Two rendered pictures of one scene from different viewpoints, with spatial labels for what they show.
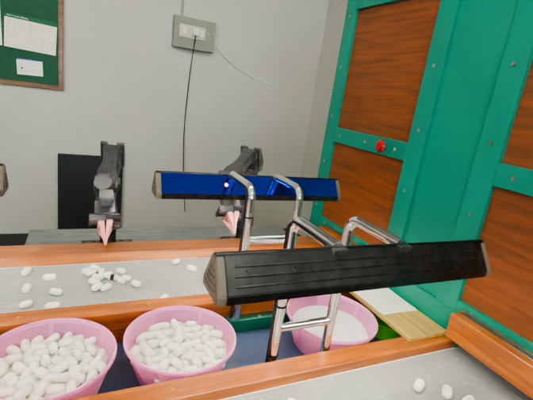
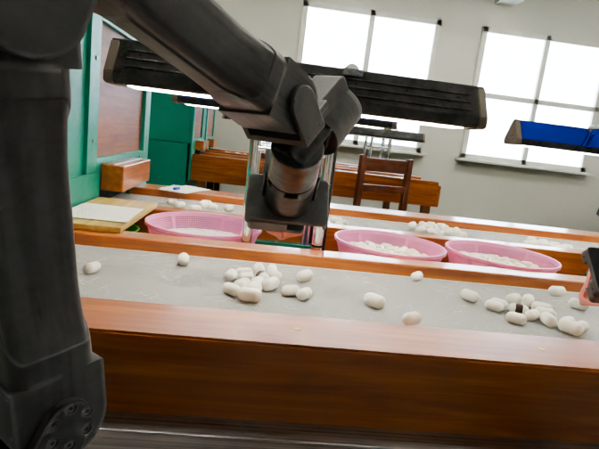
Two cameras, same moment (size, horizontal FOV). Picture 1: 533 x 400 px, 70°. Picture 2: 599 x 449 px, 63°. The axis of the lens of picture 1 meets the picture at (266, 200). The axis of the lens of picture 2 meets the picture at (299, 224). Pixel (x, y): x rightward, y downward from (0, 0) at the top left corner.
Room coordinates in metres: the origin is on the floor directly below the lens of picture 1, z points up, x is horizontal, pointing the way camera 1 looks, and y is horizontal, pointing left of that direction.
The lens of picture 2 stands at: (1.95, 0.37, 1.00)
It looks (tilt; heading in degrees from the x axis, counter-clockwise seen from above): 11 degrees down; 201
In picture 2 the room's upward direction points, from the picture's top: 7 degrees clockwise
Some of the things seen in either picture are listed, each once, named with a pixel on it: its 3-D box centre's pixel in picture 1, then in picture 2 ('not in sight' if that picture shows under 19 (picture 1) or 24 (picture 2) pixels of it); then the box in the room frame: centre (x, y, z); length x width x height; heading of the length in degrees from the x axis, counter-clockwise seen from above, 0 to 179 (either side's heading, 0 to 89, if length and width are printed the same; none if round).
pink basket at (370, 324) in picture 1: (328, 328); (202, 242); (1.00, -0.24, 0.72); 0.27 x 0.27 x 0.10
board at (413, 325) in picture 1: (389, 305); (108, 212); (1.10, -0.43, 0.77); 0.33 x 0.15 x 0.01; 27
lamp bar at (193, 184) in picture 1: (254, 186); (302, 85); (1.18, 0.04, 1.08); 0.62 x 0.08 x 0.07; 117
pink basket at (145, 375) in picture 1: (180, 351); (387, 260); (0.81, 0.16, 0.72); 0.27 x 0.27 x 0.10
